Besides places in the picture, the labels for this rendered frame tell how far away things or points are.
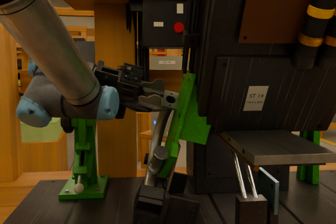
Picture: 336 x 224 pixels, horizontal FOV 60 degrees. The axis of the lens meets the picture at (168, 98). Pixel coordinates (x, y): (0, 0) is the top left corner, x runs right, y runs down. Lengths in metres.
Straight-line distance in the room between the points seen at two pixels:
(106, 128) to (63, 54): 0.60
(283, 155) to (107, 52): 0.69
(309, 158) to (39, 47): 0.50
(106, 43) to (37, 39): 0.60
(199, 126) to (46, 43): 0.40
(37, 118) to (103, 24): 0.48
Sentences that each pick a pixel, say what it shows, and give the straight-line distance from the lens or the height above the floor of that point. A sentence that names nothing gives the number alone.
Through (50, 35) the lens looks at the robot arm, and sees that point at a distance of 0.48.
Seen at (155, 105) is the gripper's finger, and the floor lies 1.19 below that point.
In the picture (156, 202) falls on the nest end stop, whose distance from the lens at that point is 0.74.
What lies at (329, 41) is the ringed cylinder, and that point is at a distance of 0.64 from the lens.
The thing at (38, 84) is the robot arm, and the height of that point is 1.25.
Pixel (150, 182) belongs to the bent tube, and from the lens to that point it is 0.77.
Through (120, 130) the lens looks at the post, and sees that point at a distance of 1.07.
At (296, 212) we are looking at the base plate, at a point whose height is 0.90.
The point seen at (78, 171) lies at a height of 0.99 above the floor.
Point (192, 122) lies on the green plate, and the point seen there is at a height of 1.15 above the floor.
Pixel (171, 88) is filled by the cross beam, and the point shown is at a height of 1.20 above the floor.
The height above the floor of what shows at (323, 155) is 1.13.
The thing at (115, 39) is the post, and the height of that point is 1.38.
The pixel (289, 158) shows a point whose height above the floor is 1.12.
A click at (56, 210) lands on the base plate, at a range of 0.90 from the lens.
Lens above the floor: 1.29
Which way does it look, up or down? 6 degrees down
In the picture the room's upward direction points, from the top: straight up
